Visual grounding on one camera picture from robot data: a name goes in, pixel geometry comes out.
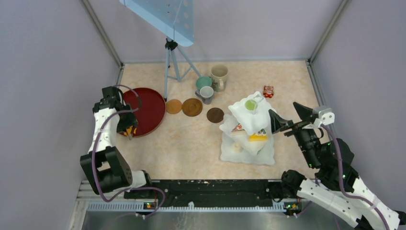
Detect blue perforated panel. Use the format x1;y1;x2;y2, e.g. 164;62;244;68
120;0;194;47

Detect white tiered serving stand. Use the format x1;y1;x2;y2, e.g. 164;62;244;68
219;91;275;166

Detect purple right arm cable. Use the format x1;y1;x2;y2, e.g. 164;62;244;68
320;124;391;230

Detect white cream puff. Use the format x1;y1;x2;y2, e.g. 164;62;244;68
230;142;243;153

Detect beige ceramic mug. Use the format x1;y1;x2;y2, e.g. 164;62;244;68
211;64;228;92

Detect round green macaron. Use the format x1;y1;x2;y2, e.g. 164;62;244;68
244;99;258;112

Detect medium brown wooden coaster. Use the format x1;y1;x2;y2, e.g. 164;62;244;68
182;98;203;117

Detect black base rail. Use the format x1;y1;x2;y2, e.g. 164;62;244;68
124;179;298;208

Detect blue tripod stand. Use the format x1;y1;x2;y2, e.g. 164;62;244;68
164;37;202;86

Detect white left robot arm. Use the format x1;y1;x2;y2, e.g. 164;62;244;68
80;85;154;198

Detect dark brown wooden coaster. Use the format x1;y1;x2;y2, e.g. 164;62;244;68
206;107;224;123

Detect light wooden coaster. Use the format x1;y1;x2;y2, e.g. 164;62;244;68
166;99;182;114

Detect round red lacquer tray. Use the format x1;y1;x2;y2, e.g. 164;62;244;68
133;88;166;138

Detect yellow cheesecake slice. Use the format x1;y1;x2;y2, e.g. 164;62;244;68
248;129;268;142

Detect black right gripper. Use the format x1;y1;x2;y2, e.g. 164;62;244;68
268;101;321;168

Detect grey ceramic cup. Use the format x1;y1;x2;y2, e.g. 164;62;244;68
195;86;214;104

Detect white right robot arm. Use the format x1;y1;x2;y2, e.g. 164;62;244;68
269;102;406;230

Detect clear plastic tongs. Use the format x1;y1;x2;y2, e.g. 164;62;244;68
126;126;133;140

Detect teal ceramic cup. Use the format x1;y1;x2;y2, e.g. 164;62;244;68
195;76;212;90

